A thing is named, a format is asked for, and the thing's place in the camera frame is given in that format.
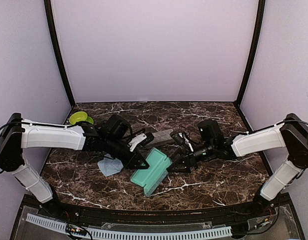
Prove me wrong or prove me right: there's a right black frame post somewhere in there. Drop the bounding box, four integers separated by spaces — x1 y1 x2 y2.
234 0 266 108

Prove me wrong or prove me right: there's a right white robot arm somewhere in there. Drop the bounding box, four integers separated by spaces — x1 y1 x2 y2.
167 113 308 217

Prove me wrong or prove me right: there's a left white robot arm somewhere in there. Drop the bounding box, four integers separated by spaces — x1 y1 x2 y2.
0 113 153 218

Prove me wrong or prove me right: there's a black frame post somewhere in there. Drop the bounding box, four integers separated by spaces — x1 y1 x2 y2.
234 0 266 108
44 0 76 107

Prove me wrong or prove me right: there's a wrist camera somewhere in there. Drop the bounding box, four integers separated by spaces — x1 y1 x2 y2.
103 114 155 152
170 119 226 151

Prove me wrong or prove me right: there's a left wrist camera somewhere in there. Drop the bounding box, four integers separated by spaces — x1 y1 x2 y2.
103 114 155 152

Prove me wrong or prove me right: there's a teal glasses case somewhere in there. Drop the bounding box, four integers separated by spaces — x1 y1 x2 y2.
145 129 174 149
130 148 172 197

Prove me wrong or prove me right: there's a white slotted cable duct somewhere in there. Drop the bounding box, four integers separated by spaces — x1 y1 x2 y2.
25 213 232 240

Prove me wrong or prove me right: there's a black front rail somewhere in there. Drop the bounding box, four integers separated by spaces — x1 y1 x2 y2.
61 202 253 226

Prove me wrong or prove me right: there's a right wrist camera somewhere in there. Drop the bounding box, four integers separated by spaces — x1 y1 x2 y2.
170 119 226 151

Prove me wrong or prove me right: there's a green bowl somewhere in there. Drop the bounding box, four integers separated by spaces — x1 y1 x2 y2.
69 111 88 125

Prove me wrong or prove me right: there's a green plate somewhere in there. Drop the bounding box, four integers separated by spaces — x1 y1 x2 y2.
85 116 94 125

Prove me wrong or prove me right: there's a left black frame post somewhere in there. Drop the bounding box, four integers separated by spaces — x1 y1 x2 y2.
44 0 76 107

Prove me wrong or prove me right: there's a blue cleaning cloth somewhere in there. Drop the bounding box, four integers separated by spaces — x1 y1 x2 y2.
97 154 124 177

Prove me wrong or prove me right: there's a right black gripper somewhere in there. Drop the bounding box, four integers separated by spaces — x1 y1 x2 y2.
166 140 215 173

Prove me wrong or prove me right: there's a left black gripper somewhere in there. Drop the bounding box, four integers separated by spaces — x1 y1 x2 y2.
104 135 149 170

